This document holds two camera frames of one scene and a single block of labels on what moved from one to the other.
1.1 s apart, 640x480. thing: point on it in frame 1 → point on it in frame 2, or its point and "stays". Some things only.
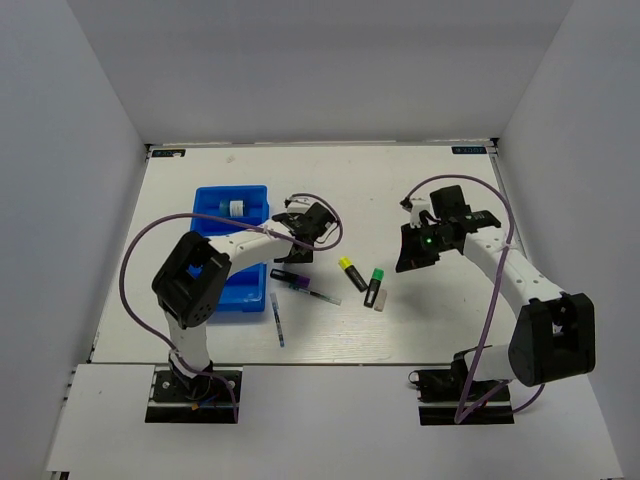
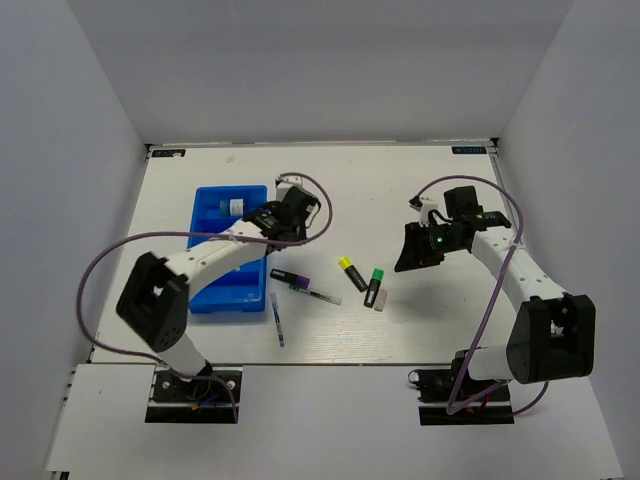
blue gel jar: [232, 208] stays
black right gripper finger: [419, 248] stays
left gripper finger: [298, 254] → [296, 233]
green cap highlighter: [377, 277] stays
